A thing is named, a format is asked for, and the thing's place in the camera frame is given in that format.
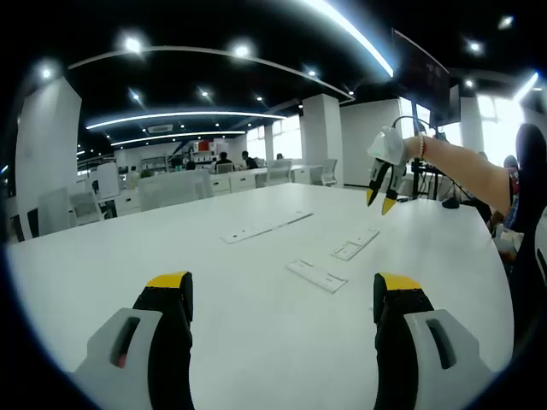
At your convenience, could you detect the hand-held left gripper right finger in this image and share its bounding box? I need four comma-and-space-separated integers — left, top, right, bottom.
373, 272, 495, 410

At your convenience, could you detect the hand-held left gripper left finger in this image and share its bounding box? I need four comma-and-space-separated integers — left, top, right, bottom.
71, 270, 194, 410

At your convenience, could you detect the short white socket holder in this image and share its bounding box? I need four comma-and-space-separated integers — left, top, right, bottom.
331, 228, 381, 262

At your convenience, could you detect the white socket holder cover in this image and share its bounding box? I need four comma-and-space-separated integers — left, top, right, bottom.
285, 258, 349, 295

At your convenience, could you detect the long white socket holder strip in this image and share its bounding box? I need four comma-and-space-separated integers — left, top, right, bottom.
220, 210, 315, 245

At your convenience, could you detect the person's right hand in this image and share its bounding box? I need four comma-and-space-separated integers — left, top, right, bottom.
403, 136, 421, 163

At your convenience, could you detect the white mesh office chair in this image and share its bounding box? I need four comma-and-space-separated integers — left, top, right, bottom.
320, 158, 339, 187
267, 160, 294, 187
70, 191, 104, 224

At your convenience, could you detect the white square pillar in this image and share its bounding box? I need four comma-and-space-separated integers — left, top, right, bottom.
15, 78, 83, 213
300, 93, 343, 188

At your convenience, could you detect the long bright ceiling light strip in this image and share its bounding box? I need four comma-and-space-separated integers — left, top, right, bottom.
298, 0, 397, 79

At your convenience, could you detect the white desk with drawers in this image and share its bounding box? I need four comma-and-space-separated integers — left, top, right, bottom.
209, 168, 326, 196

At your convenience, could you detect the person's own head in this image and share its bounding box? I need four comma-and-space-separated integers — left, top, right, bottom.
515, 122, 547, 206

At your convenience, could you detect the curved ceiling light strip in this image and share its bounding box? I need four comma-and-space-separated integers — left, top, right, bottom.
110, 131, 249, 149
85, 111, 287, 131

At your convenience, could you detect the thin gripper cable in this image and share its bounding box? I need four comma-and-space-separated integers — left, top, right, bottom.
391, 114, 445, 142

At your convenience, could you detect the large dark wall screen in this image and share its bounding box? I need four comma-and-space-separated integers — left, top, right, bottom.
391, 27, 462, 127

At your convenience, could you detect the curved grey ceiling rail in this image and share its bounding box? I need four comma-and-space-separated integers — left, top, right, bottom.
68, 45, 356, 103

